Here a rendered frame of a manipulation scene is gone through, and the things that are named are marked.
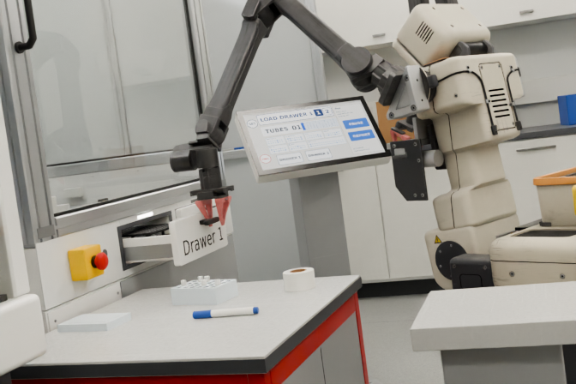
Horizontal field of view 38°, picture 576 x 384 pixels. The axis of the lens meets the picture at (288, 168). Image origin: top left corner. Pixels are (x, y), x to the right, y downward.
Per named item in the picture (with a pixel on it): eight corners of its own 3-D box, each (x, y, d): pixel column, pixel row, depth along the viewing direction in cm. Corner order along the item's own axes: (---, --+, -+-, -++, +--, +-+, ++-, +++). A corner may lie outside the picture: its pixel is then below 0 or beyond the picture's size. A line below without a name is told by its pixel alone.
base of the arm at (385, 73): (394, 75, 199) (425, 72, 207) (371, 58, 203) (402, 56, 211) (381, 106, 203) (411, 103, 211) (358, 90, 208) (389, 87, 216)
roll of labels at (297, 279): (282, 293, 184) (279, 275, 184) (287, 286, 191) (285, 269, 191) (314, 290, 183) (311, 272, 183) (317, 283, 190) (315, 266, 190)
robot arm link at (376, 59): (388, 62, 206) (393, 73, 211) (360, 42, 212) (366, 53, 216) (363, 88, 206) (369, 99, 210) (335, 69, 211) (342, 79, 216)
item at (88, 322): (131, 320, 178) (130, 312, 178) (107, 331, 170) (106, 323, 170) (83, 321, 183) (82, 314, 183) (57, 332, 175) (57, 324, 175)
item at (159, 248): (219, 241, 231) (216, 219, 230) (176, 259, 206) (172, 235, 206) (95, 251, 244) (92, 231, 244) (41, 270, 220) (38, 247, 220)
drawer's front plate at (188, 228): (228, 244, 232) (223, 205, 231) (180, 266, 204) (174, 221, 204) (222, 245, 232) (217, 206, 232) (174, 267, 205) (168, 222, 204)
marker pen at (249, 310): (260, 313, 168) (258, 305, 168) (257, 315, 166) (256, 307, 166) (195, 318, 171) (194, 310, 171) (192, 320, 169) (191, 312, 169)
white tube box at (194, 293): (238, 296, 188) (236, 279, 188) (217, 305, 181) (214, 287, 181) (195, 296, 194) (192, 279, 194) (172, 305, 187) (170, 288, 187)
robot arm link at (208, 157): (211, 144, 215) (220, 143, 220) (187, 147, 217) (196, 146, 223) (214, 171, 215) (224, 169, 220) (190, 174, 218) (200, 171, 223)
